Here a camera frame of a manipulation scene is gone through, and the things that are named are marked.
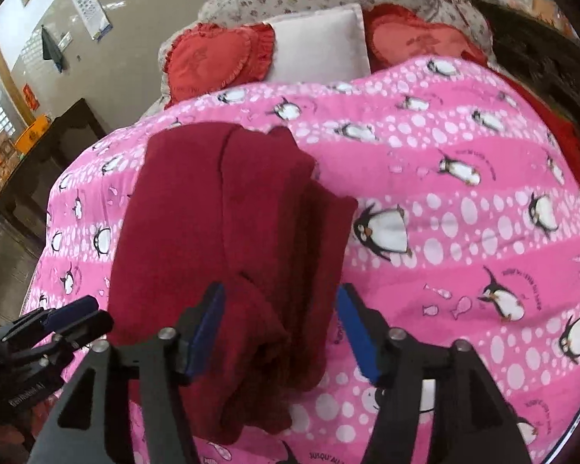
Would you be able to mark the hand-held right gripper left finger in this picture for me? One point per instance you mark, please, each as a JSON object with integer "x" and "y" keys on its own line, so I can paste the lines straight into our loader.
{"x": 208, "y": 328}

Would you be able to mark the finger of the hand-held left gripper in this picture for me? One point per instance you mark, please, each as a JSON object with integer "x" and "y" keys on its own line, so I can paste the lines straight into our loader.
{"x": 89, "y": 326}
{"x": 75, "y": 308}

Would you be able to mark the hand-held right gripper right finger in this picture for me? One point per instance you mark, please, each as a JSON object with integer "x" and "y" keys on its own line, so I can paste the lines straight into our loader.
{"x": 355, "y": 336}

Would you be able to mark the dark red fleece sweater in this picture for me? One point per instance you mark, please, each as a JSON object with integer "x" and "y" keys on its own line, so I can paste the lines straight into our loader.
{"x": 198, "y": 212}

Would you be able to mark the dark wooden cabinet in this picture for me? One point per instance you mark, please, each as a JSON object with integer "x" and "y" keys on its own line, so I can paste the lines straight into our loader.
{"x": 536, "y": 58}
{"x": 63, "y": 150}

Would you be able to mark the pink penguin print blanket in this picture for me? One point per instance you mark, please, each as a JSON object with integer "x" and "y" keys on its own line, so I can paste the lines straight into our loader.
{"x": 464, "y": 203}

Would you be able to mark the orange plastic basket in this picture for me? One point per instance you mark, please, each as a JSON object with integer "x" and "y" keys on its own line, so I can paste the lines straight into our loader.
{"x": 34, "y": 135}

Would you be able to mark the dark hanging cloth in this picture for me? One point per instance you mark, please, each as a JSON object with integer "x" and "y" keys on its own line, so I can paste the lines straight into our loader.
{"x": 52, "y": 51}

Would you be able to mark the red heart-shaped frilled pillow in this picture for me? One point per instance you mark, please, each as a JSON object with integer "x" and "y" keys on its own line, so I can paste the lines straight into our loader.
{"x": 208, "y": 58}
{"x": 415, "y": 38}

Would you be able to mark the white square pillow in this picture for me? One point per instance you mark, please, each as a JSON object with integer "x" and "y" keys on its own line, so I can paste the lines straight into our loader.
{"x": 319, "y": 43}

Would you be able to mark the cardboard box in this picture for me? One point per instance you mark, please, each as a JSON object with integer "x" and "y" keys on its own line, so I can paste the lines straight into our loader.
{"x": 545, "y": 7}

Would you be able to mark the red wall sticker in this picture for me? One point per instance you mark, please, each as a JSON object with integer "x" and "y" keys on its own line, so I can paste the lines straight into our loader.
{"x": 31, "y": 96}

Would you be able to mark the white wall poster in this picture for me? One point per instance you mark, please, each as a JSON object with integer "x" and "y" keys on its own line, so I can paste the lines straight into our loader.
{"x": 91, "y": 7}

